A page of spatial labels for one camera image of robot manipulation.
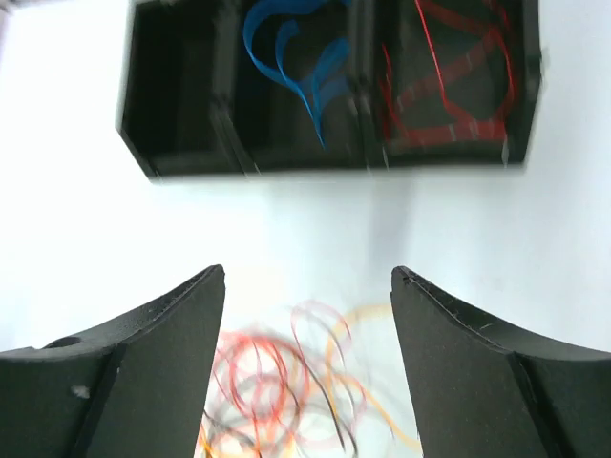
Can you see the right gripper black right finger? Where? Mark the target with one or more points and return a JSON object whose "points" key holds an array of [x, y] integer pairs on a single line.
{"points": [[483, 387]]}

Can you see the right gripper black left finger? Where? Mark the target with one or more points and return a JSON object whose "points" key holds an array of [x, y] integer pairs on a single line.
{"points": [[134, 386]]}

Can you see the black left storage bin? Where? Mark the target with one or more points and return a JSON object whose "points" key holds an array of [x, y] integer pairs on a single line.
{"points": [[178, 80]]}

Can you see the black storage bin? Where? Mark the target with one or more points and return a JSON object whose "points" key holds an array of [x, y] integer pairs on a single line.
{"points": [[295, 104], [448, 82], [178, 80]]}

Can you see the black middle storage bin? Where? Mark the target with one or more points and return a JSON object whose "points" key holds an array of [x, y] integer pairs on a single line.
{"points": [[295, 104]]}

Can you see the black right storage bin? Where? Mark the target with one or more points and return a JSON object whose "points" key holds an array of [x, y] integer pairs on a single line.
{"points": [[448, 82]]}

